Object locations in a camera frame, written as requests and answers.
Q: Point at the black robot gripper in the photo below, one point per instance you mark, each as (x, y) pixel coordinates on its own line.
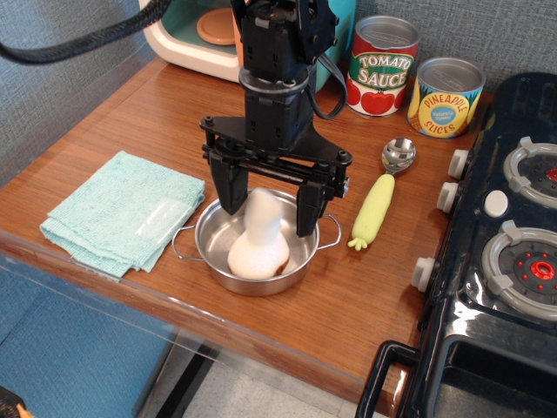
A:
(276, 137)

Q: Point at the brown white plush mushroom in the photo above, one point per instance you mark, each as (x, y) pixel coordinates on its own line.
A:
(261, 251)

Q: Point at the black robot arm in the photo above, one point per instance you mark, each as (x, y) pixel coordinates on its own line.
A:
(283, 43)

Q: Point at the silver metal pan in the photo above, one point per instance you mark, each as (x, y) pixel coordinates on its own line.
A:
(216, 230)

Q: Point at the teal folded cloth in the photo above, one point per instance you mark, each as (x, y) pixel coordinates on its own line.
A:
(123, 216)

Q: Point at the toy microwave teal cream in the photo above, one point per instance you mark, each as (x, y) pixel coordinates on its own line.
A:
(196, 43)

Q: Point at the tomato sauce can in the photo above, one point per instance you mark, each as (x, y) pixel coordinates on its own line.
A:
(384, 49)

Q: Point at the pineapple slices can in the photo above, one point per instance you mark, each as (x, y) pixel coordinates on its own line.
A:
(445, 95)

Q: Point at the clear acrylic table guard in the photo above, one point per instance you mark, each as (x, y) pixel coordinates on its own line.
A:
(74, 344)

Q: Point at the dark blue toy stove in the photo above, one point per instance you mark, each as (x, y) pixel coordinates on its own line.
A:
(488, 328)

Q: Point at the spoon with yellow handle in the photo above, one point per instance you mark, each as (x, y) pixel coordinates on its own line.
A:
(397, 155)

